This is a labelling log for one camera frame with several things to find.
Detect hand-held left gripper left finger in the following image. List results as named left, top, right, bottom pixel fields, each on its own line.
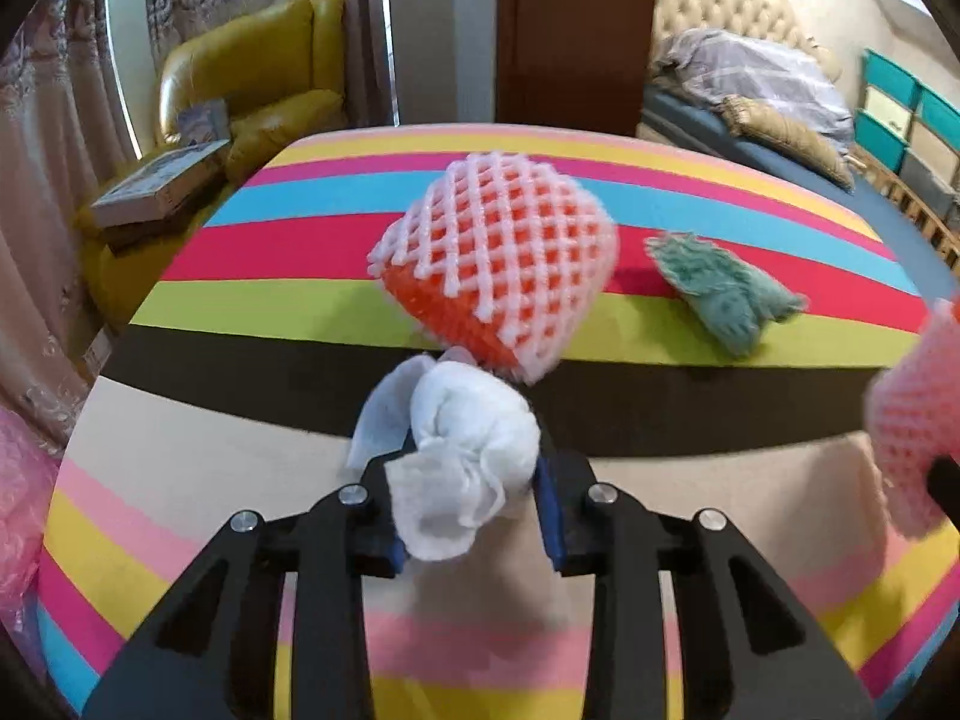
left=81, top=427, right=421, bottom=720

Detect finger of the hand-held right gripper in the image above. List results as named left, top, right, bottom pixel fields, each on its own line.
left=925, top=456, right=960, bottom=526

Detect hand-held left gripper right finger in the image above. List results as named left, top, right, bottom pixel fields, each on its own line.
left=531, top=427, right=877, bottom=720

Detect pink foam fruit net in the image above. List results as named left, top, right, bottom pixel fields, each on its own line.
left=862, top=300, right=960, bottom=537

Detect white cloth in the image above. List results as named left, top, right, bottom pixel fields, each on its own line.
left=346, top=349, right=542, bottom=562

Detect orange fruit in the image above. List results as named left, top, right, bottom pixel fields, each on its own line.
left=367, top=152, right=622, bottom=383

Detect pink trash bag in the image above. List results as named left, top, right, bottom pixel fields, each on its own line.
left=0, top=412, right=62, bottom=631

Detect striped colourful tablecloth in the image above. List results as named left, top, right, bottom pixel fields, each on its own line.
left=37, top=124, right=960, bottom=720

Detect green knitted cloth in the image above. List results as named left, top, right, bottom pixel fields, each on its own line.
left=645, top=232, right=809, bottom=357

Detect teal storage drawers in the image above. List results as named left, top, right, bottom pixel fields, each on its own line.
left=855, top=49, right=960, bottom=188

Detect beige striped pillow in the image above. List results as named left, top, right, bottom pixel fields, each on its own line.
left=721, top=95, right=856, bottom=192

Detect flat dark box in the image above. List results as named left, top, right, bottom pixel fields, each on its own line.
left=97, top=195, right=218, bottom=250

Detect bed with pillows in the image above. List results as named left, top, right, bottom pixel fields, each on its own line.
left=637, top=86, right=960, bottom=271

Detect flat white printed box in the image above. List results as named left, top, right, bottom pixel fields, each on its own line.
left=90, top=139, right=232, bottom=230

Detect grey striped blanket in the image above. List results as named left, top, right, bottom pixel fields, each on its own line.
left=651, top=28, right=856, bottom=155

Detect small blue picture box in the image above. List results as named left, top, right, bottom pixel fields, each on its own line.
left=176, top=99, right=232, bottom=145

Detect brown wooden door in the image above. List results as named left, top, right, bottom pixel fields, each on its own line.
left=496, top=0, right=659, bottom=137

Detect yellow leather armchair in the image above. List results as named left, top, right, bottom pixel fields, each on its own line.
left=79, top=0, right=350, bottom=331

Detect cream tufted bed headboard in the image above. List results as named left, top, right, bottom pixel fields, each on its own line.
left=651, top=0, right=842, bottom=83

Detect wooden crib rail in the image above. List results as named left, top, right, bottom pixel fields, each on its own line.
left=847, top=146, right=960, bottom=271

